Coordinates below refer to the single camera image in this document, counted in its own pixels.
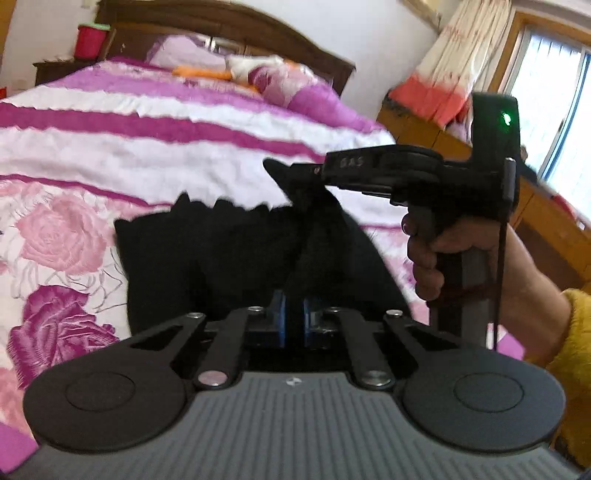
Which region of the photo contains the red bucket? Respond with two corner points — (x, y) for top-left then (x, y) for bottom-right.
(75, 23), (112, 61)

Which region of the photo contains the black garment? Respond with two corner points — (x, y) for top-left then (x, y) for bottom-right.
(113, 159), (416, 344)

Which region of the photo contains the person's right hand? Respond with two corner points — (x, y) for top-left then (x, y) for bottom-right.
(401, 214), (525, 325)

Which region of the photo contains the cream and coral curtain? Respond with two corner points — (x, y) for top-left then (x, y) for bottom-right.
(388, 0), (517, 130)

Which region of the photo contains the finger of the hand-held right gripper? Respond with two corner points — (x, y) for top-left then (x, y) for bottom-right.
(290, 162), (328, 188)

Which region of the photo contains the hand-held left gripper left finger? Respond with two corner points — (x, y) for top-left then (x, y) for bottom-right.
(129, 290), (288, 391)

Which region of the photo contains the dark wooden headboard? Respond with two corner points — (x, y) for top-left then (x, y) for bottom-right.
(95, 0), (356, 97)

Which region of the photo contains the window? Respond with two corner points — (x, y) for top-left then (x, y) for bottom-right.
(501, 28), (591, 185)

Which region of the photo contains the thin black cable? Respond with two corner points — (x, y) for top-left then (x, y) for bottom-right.
(494, 158), (516, 352)

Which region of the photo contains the folded pink floral quilt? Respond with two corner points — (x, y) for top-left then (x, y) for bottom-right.
(247, 62), (384, 134)

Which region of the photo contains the purple floral bedspread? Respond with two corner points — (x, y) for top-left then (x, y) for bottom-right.
(0, 58), (527, 462)

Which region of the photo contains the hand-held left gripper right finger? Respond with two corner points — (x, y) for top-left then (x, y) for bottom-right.
(302, 295), (462, 391)

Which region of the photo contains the dark wooden nightstand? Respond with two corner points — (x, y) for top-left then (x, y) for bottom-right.
(33, 59), (93, 88)

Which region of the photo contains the wooden side cabinet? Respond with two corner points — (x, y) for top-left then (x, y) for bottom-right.
(376, 99), (591, 296)

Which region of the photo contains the lilac ruffled pillow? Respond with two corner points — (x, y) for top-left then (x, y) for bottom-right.
(148, 34), (229, 70)

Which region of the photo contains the person's right forearm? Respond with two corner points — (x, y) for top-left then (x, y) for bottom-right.
(485, 222), (591, 467)

